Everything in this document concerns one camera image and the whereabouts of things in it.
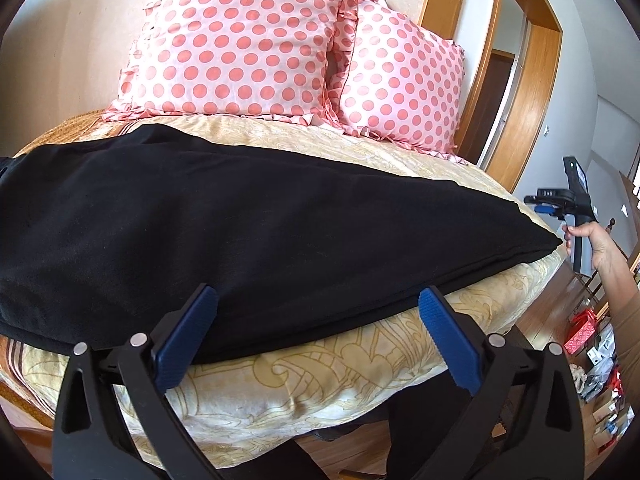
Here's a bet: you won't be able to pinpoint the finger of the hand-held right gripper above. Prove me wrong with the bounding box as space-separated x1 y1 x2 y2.
524 195 558 217

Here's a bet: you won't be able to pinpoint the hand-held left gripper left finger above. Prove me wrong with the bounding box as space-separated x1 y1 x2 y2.
54 283 236 480

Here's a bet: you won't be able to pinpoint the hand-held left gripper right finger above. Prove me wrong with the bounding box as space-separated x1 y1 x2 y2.
418 286 586 480

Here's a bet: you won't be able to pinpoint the black pants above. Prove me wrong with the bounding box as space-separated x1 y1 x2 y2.
0 123 563 365

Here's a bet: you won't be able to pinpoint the person's right forearm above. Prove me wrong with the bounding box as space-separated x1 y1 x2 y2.
595 252 640 378

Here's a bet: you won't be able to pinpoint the person's right hand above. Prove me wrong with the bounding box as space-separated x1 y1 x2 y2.
561 219 626 273

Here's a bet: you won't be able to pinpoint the person's dark trouser legs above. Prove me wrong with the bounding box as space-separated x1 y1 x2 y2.
285 390 506 480

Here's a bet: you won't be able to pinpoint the bed with yellow patterned sheet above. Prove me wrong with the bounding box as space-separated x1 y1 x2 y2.
0 110 573 471

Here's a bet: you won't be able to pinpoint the red gift bag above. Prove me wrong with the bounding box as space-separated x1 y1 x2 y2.
564 309 598 356

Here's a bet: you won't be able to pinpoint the clutter of small boxes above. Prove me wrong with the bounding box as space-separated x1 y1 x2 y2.
570 290 640 461

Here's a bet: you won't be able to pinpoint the small pink polka-dot pillow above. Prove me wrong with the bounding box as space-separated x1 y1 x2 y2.
327 0 467 165

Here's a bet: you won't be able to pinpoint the large pink polka-dot pillow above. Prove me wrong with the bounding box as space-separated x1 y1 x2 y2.
102 0 357 126

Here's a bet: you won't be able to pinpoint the wooden door frame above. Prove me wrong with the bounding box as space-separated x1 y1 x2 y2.
419 0 563 193

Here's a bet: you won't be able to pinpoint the wooden bed frame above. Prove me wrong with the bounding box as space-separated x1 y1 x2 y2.
0 335 58 473

